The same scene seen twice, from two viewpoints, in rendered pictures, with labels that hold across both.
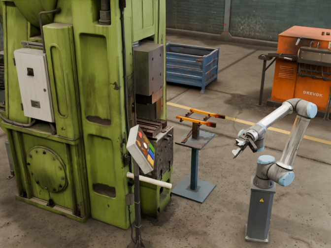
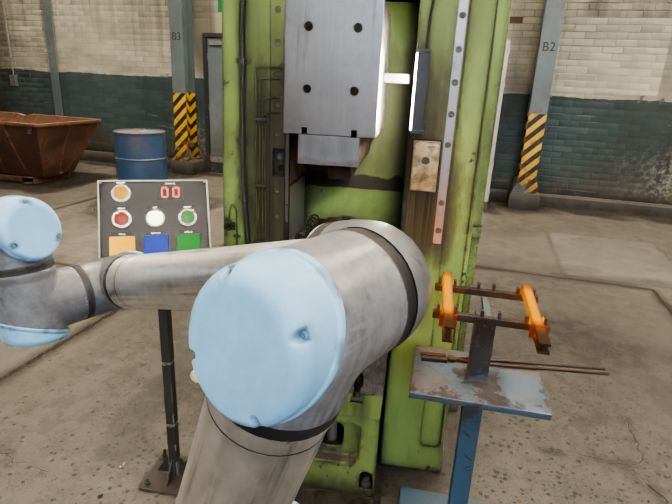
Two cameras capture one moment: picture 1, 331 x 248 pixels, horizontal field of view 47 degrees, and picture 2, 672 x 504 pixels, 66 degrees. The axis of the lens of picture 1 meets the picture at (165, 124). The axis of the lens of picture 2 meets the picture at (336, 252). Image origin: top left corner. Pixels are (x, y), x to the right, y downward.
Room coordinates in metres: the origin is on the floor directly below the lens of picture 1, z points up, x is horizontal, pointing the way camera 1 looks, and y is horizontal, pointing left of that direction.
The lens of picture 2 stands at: (2.82, -1.52, 1.53)
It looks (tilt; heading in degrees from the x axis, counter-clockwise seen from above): 18 degrees down; 72
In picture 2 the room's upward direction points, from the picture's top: 3 degrees clockwise
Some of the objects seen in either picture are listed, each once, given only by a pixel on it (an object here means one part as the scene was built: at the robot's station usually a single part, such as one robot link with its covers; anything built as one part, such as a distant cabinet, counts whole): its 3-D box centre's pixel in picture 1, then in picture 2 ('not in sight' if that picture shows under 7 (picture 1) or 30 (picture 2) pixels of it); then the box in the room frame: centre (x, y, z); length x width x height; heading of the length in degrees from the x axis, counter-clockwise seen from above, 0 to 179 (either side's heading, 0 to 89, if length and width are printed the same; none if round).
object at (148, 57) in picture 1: (138, 65); (353, 71); (3.43, 0.25, 1.56); 0.42 x 0.39 x 0.40; 64
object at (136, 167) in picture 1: (137, 199); (167, 356); (2.77, 0.25, 0.54); 0.04 x 0.04 x 1.08; 64
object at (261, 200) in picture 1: (259, 209); not in sight; (2.94, -0.90, 0.30); 0.22 x 0.22 x 0.60; 77
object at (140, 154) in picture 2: not in sight; (142, 169); (2.49, 4.91, 0.44); 0.59 x 0.59 x 0.88
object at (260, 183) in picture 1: (263, 178); not in sight; (2.94, -0.90, 0.65); 0.19 x 0.19 x 0.10
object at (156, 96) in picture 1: (137, 92); (337, 143); (3.39, 0.27, 1.32); 0.42 x 0.20 x 0.10; 64
